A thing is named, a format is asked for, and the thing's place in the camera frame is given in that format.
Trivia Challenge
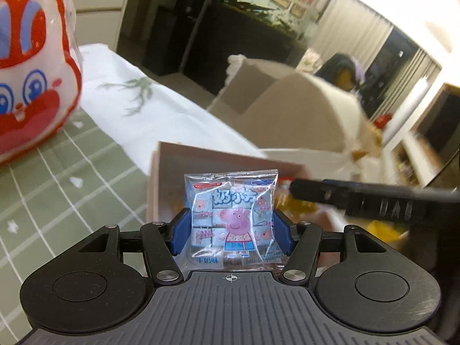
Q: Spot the green grid tablecloth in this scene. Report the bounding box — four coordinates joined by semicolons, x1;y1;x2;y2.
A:
0;110;152;345

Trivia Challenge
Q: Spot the yellow chair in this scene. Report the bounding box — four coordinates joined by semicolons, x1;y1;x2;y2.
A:
338;69;354;89

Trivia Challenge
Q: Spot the pink cardboard box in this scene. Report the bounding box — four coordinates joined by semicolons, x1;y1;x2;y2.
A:
145;141;410;256

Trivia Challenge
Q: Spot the rabbit-shaped snack bag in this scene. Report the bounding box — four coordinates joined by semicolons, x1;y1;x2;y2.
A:
0;0;84;166

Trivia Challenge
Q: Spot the blue pig-print snack packet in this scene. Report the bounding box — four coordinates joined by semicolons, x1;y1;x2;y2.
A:
183;168;284;270

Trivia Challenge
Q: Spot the white leaf print cloth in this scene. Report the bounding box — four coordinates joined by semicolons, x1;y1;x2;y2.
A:
77;43;268;178

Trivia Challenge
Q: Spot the small orange brown snack packet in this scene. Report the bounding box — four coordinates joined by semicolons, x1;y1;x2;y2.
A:
278;189;317;220

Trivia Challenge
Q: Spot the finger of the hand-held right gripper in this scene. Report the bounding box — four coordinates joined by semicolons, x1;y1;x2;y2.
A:
289;178;354;209

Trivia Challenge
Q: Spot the yellow snack packet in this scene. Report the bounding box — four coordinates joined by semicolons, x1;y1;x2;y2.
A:
367;219;408;243

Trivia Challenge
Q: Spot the white curtain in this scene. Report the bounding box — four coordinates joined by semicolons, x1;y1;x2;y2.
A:
316;0;392;65

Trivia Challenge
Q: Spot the beige covered chair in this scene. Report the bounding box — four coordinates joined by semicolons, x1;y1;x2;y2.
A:
208;55;385;187

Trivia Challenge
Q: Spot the dark cloth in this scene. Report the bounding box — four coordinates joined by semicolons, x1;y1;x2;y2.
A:
318;53;367;92

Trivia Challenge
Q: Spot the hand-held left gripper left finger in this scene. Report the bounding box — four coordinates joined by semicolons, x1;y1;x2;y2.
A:
74;208;192;285

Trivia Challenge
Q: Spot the glass fish tank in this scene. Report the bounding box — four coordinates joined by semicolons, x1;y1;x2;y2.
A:
187;0;340;94

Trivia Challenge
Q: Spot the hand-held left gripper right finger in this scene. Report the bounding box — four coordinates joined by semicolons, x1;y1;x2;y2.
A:
273;210;390;285

